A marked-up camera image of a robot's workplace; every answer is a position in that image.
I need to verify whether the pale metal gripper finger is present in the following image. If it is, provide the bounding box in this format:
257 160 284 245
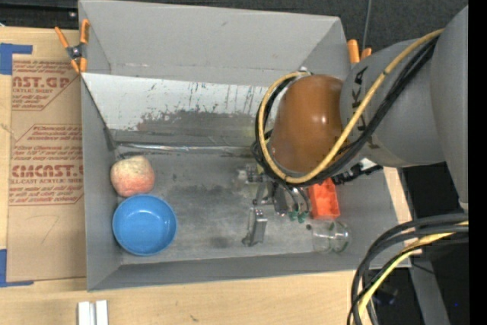
237 162 267 186
241 206 269 247

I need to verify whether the orange block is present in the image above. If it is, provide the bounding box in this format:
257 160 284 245
307 178 341 221

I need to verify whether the grey metal bin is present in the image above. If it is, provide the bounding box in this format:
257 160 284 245
78 0 414 292

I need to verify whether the clear glass cup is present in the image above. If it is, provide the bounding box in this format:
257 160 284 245
308 220 352 256

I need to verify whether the blue bowl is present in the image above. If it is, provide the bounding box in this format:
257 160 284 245
111 194 178 256

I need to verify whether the red and yellow toy apple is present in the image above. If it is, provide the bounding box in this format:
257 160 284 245
110 155 157 199

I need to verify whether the brown cardboard board, red print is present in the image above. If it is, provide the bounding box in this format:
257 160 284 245
0 26 89 288

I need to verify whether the black cylinder on white bracket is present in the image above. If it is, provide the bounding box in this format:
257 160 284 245
329 158 384 185

